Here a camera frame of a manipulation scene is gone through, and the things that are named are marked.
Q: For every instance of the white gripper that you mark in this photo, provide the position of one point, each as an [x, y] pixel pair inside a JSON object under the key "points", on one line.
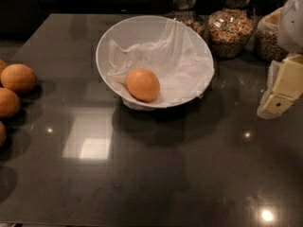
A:
{"points": [[292, 27]]}

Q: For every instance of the orange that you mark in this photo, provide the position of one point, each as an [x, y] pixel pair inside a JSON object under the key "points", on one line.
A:
{"points": [[10, 103], [143, 84], [19, 78]]}

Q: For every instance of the white bowl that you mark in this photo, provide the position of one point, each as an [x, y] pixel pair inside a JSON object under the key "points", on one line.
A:
{"points": [[126, 35]]}

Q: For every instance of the glass jar right grains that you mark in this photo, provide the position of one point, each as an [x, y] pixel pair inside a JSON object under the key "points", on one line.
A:
{"points": [[266, 46]]}

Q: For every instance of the glass jar grains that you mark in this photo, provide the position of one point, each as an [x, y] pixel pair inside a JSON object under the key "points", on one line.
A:
{"points": [[230, 29], [184, 12], [266, 46]]}

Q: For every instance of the glass jar middle grains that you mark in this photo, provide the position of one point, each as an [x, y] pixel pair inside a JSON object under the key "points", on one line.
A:
{"points": [[230, 29]]}

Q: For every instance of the white paper sheet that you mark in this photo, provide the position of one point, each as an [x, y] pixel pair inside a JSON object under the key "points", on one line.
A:
{"points": [[180, 66]]}

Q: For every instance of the glass jar left grains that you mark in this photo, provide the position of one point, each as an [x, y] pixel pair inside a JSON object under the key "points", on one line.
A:
{"points": [[184, 12]]}

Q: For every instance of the orange lower left edge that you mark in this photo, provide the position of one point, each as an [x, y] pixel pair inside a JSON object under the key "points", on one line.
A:
{"points": [[3, 134]]}

